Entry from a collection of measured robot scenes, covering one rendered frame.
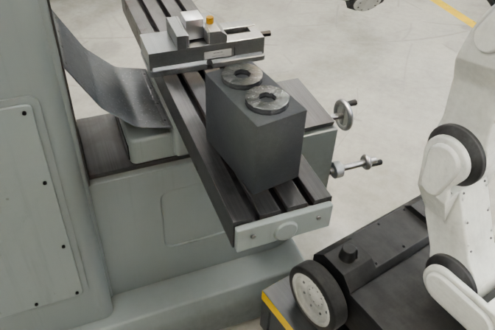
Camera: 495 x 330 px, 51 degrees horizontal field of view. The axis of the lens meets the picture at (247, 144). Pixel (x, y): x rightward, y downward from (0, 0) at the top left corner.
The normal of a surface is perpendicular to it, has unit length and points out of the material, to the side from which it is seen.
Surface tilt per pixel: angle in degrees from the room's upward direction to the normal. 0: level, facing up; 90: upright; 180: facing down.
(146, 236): 90
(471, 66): 115
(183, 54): 90
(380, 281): 0
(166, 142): 90
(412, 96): 0
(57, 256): 88
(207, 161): 0
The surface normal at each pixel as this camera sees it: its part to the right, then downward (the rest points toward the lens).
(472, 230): 0.51, 0.13
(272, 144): 0.51, 0.56
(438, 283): -0.83, 0.33
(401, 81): 0.04, -0.77
